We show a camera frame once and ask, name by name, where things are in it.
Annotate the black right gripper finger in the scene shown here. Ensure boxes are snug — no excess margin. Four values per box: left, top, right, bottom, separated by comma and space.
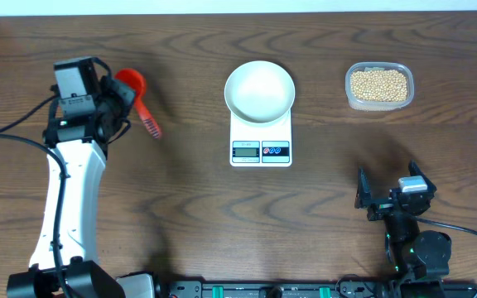
355, 167, 372, 207
408, 160, 434, 191

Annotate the red plastic measuring scoop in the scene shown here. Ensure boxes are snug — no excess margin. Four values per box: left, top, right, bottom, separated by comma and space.
115, 69, 162, 139

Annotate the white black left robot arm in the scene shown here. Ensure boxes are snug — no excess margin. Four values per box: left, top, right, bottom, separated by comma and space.
7, 69, 153, 297

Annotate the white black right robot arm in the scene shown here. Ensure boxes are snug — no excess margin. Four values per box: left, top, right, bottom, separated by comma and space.
354, 161, 451, 297

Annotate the white digital kitchen scale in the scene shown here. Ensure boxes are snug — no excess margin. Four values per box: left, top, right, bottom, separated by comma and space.
229, 111, 293, 167

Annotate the white round bowl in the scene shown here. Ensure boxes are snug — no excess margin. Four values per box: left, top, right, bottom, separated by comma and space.
224, 60, 296, 125

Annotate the clear plastic soybean container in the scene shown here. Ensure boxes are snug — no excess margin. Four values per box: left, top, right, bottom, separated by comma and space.
344, 62, 415, 112

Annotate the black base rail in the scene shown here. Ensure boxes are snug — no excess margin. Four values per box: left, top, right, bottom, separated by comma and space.
155, 278, 477, 298

